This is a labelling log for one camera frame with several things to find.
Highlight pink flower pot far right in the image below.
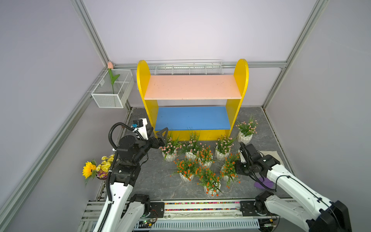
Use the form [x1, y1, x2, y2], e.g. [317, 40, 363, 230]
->
[236, 116, 258, 145]

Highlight yellow rack with coloured shelves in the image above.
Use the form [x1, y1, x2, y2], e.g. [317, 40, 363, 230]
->
[136, 59, 249, 141]

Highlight white wire rail basket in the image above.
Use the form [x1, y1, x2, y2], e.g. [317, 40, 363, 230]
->
[146, 60, 224, 75]

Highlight pink flower pot middle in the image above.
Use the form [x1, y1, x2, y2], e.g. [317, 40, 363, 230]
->
[181, 131, 203, 161]

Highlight pink artificial tulip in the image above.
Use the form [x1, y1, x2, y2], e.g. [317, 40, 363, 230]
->
[107, 61, 120, 94]

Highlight white wire wall basket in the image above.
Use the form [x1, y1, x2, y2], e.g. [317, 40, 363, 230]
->
[91, 69, 134, 108]

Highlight pink flower pot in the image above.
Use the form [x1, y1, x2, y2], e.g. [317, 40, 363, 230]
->
[215, 135, 235, 160]
[181, 131, 203, 161]
[160, 133, 182, 162]
[236, 116, 258, 145]

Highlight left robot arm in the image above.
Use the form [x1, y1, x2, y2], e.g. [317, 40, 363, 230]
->
[94, 122, 169, 232]

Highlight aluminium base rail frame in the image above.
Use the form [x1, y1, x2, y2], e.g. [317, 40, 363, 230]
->
[76, 198, 332, 232]

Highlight pink flower pot far left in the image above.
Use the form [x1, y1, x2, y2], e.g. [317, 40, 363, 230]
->
[160, 133, 182, 162]

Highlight purple trowel pink handle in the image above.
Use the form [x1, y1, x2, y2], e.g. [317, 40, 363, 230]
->
[254, 177, 274, 189]

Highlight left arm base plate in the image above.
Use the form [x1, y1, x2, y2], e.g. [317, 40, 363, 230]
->
[142, 202, 165, 218]

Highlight orange flower pot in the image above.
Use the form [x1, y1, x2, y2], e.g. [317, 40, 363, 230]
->
[196, 167, 221, 197]
[174, 157, 200, 182]
[220, 154, 241, 188]
[197, 145, 214, 169]

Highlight white grey work glove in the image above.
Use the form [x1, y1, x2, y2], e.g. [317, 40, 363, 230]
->
[259, 151, 285, 166]

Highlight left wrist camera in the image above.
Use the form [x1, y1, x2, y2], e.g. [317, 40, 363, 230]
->
[131, 118, 154, 141]

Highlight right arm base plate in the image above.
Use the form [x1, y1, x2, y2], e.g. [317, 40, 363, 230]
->
[240, 200, 277, 217]

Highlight sunflower bouquet in basket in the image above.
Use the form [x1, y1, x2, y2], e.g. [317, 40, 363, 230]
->
[82, 154, 115, 185]

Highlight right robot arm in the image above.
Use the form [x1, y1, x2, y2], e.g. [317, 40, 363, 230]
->
[235, 142, 352, 232]

